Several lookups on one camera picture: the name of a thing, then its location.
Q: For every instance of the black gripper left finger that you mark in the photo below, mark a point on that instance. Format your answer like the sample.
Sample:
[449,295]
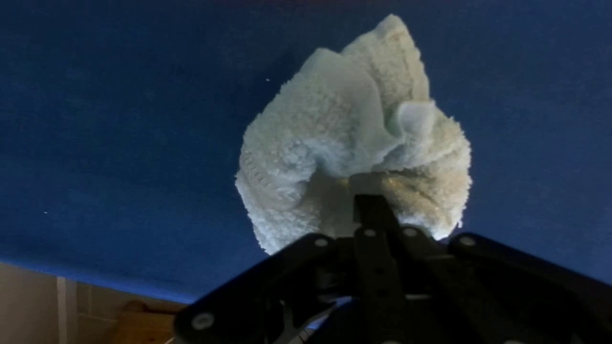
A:
[287,293]

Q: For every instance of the wooden nightstand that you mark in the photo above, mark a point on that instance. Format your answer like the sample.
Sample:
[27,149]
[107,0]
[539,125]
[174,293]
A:
[143,325]

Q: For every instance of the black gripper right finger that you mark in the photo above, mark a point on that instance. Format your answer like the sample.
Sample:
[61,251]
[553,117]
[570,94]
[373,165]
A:
[459,293]

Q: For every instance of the pale blue terry towel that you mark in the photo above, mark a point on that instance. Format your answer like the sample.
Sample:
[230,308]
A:
[344,134]

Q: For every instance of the blue ironing board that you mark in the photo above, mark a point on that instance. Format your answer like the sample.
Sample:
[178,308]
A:
[115,126]

